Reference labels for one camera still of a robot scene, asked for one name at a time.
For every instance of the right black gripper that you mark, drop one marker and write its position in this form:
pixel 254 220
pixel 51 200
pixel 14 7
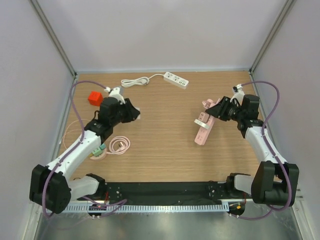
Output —
pixel 219 110

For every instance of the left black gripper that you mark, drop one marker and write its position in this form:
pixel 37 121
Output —
pixel 132 113

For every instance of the mauve dual usb charger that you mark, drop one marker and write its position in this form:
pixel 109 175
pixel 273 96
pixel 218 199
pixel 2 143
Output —
pixel 204 117

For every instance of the pink power strip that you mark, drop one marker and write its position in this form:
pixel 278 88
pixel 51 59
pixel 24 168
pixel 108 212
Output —
pixel 202 134

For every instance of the red cube adapter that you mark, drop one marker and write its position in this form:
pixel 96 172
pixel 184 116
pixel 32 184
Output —
pixel 95 98

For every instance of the white power strip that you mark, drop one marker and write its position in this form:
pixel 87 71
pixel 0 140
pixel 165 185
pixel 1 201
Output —
pixel 167 76

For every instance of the white square charger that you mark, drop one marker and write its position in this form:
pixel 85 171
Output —
pixel 139 116

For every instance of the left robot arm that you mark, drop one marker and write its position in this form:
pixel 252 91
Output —
pixel 51 186

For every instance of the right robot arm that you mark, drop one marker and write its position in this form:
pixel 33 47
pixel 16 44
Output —
pixel 275 182

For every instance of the teal plug adapter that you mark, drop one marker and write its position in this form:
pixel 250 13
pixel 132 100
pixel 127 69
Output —
pixel 102 146

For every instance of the round pink socket base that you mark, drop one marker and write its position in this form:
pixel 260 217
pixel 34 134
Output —
pixel 96 158

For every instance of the green plug adapter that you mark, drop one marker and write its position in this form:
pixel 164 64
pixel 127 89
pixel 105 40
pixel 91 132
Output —
pixel 97 152

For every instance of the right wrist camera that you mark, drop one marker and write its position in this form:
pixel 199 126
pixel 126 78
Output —
pixel 238 93

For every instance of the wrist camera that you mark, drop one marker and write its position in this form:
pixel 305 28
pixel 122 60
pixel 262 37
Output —
pixel 238 93
pixel 116 92

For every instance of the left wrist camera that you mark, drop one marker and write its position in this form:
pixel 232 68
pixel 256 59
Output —
pixel 116 92

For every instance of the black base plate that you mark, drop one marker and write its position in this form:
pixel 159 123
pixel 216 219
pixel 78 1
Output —
pixel 169 193

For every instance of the slotted cable duct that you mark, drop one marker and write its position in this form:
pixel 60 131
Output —
pixel 86 207

